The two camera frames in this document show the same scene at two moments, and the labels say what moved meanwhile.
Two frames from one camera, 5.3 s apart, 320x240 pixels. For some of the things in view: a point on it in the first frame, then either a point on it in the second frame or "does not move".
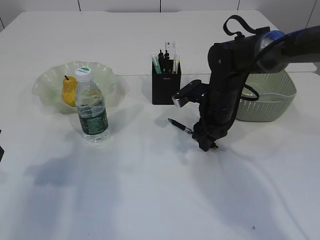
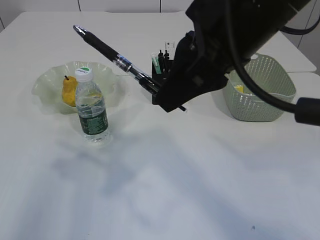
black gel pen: [186, 129] → [146, 81]
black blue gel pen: [166, 62] does not move
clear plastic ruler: [170, 46] does not move
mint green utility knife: [156, 62] does not move
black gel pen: [161, 60] does not move
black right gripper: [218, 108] → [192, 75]
